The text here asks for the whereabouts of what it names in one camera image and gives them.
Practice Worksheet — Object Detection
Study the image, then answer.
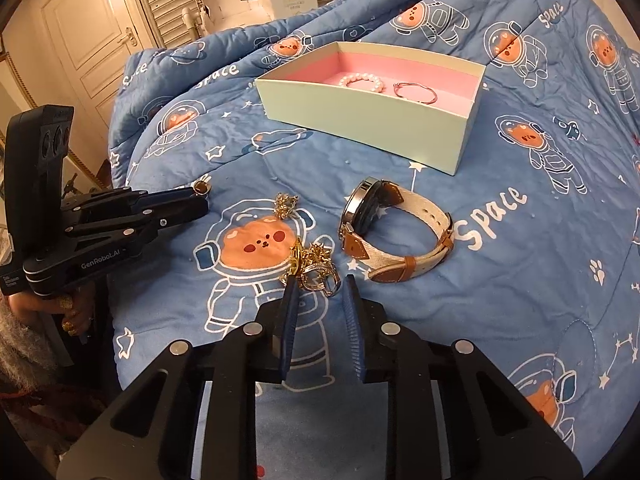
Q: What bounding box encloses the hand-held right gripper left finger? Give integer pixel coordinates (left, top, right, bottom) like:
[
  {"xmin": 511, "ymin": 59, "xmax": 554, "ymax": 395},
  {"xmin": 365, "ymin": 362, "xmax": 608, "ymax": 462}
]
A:
[{"xmin": 57, "ymin": 275, "xmax": 301, "ymax": 480}]

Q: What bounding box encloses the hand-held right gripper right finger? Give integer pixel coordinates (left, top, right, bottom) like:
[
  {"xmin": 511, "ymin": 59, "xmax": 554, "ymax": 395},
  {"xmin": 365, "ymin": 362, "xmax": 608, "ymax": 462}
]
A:
[{"xmin": 342, "ymin": 274, "xmax": 583, "ymax": 480}]

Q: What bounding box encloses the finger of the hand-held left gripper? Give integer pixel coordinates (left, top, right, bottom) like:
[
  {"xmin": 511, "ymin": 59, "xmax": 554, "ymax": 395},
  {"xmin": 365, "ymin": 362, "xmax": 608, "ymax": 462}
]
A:
[
  {"xmin": 64, "ymin": 214, "xmax": 169, "ymax": 256},
  {"xmin": 61, "ymin": 188, "xmax": 210, "ymax": 229}
]

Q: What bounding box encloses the thin gold ring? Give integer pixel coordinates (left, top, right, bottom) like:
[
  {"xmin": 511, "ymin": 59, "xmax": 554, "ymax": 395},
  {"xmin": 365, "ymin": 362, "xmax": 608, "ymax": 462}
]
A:
[{"xmin": 305, "ymin": 270, "xmax": 346, "ymax": 298}]

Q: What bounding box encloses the yellow gold clasp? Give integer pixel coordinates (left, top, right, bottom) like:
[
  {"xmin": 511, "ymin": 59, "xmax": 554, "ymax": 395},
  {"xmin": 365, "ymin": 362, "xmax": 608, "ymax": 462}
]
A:
[{"xmin": 280, "ymin": 240, "xmax": 306, "ymax": 286}]

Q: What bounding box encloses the gold brooch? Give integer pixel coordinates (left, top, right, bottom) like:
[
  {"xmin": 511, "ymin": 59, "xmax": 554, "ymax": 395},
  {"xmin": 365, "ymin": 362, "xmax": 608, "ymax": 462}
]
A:
[{"xmin": 302, "ymin": 242, "xmax": 333, "ymax": 276}]

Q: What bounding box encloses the wristwatch with beige brown strap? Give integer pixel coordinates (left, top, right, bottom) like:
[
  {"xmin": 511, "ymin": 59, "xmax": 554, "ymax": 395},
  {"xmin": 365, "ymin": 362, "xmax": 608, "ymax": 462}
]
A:
[{"xmin": 339, "ymin": 177, "xmax": 457, "ymax": 285}]

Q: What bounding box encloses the pale green box pink lining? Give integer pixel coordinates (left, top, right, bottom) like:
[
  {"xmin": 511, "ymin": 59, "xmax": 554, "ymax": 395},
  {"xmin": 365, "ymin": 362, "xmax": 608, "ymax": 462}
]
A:
[{"xmin": 254, "ymin": 41, "xmax": 488, "ymax": 177}]

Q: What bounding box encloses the person's left forearm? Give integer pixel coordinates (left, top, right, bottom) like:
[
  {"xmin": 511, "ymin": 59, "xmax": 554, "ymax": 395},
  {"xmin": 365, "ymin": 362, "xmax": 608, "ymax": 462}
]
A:
[{"xmin": 0, "ymin": 290, "xmax": 66, "ymax": 396}]

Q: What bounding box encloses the person's left hand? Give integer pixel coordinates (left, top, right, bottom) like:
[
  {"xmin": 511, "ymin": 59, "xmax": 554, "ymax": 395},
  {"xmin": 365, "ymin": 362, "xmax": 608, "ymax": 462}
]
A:
[{"xmin": 52, "ymin": 287, "xmax": 96, "ymax": 338}]

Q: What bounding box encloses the cream panelled door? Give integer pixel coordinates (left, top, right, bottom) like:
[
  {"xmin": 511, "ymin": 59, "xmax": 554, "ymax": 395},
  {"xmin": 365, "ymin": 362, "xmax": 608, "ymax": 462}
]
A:
[{"xmin": 40, "ymin": 0, "xmax": 166, "ymax": 171}]

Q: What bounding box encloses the blue astronaut bear blanket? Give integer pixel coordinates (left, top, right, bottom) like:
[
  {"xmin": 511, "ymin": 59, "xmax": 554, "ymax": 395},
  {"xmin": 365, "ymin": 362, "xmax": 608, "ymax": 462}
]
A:
[{"xmin": 107, "ymin": 0, "xmax": 640, "ymax": 480}]

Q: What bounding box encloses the rose gold bangle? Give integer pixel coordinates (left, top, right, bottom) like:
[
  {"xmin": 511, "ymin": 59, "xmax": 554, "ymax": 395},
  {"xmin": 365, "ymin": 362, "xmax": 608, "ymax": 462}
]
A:
[{"xmin": 392, "ymin": 82, "xmax": 439, "ymax": 106}]

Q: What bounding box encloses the white pearl bracelet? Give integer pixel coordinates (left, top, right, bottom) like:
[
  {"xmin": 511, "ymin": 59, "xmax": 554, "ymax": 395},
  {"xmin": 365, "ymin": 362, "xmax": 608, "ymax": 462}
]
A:
[{"xmin": 338, "ymin": 74, "xmax": 385, "ymax": 93}]

